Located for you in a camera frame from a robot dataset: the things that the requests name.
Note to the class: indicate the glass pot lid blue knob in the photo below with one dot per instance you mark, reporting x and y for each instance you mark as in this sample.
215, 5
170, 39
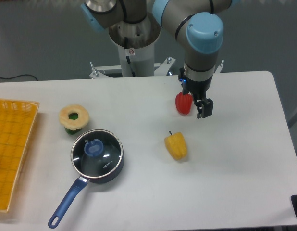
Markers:
98, 155

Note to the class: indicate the white base frame with bolts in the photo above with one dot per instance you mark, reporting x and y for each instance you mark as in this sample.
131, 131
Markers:
160, 69

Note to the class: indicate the red toy bell pepper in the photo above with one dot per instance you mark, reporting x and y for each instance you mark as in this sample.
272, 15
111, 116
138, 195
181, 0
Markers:
183, 103

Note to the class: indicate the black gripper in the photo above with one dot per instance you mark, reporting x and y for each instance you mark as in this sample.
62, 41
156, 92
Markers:
198, 90

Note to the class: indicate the yellow toy bell pepper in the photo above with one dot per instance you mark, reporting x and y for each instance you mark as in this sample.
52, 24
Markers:
176, 145

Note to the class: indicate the green toy pepper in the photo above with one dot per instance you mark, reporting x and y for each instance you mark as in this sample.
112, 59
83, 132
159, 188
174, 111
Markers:
72, 116

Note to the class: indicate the dark blue saucepan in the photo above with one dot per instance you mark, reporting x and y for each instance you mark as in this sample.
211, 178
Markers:
79, 184

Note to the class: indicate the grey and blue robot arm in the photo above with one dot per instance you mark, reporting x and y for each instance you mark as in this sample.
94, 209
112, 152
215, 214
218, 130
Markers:
194, 24

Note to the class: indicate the yellow woven basket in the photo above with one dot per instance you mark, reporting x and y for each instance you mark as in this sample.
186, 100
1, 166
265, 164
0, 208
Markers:
17, 119

